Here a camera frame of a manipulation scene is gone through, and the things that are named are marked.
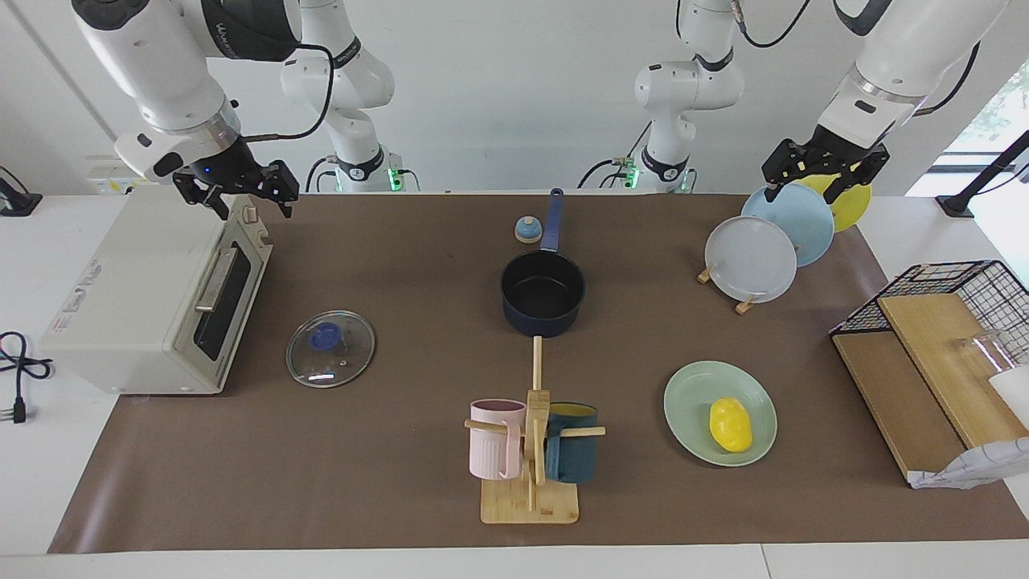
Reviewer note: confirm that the white power strip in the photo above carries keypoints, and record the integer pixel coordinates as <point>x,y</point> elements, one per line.
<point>108,173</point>

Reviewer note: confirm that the brown table mat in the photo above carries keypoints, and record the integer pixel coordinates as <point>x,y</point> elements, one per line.
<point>362,482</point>

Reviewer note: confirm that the black clamp base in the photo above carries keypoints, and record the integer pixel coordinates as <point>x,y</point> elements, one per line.
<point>18,203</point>

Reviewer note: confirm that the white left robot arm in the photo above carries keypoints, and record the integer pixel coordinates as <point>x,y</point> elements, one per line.
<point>900,56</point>

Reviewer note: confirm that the black camera stand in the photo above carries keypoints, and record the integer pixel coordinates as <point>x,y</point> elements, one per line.
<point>985,177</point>

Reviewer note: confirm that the small blue kitchen timer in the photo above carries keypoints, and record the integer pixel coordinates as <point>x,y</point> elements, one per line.
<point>527,232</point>

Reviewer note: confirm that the wooden mug rack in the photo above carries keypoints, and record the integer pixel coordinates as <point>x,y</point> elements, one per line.
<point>530,503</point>

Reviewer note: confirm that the dark teal mug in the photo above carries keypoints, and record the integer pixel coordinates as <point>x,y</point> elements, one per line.
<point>575,458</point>

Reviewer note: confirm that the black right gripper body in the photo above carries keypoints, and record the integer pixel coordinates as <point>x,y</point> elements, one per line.
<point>229,169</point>

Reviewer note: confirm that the beige toaster oven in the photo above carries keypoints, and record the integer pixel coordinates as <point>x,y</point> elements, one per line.
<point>120,305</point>

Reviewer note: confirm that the pink ribbed mug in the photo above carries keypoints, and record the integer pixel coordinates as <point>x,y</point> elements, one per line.
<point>490,450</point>

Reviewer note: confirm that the yellow plate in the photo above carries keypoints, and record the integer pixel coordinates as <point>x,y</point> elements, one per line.
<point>856,205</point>

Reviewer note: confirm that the clear glass cup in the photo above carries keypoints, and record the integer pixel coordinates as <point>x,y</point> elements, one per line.
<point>985,350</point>

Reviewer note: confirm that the wooden plate rack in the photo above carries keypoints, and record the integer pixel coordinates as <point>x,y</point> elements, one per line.
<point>745,306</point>

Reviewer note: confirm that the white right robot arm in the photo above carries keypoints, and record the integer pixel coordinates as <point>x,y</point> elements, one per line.
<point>161,72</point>

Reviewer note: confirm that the white checked cloth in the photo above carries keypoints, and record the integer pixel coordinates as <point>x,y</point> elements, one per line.
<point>981,466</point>

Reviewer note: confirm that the white plastic cup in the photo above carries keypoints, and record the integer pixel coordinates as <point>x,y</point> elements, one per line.
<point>1014,394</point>

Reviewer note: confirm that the glass lid with blue knob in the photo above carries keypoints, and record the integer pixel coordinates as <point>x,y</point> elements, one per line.
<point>338,362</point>

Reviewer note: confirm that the grey plate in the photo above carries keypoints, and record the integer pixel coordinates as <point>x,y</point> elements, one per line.
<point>752,261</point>

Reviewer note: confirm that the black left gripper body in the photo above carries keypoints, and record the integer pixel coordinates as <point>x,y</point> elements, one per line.
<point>828,157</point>

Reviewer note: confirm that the light green plate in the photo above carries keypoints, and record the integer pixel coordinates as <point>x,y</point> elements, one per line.
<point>691,418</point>

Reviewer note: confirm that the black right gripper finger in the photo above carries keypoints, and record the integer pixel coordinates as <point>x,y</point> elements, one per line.
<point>284,186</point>
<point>215,203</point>

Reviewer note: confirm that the light blue plate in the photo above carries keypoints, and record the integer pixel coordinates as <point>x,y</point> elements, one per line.
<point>804,217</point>

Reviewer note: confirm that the dark blue saucepan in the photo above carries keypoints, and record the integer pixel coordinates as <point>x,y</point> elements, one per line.
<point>543,289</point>

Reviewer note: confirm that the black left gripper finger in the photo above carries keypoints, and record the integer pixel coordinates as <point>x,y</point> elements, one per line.
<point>772,186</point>
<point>839,186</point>

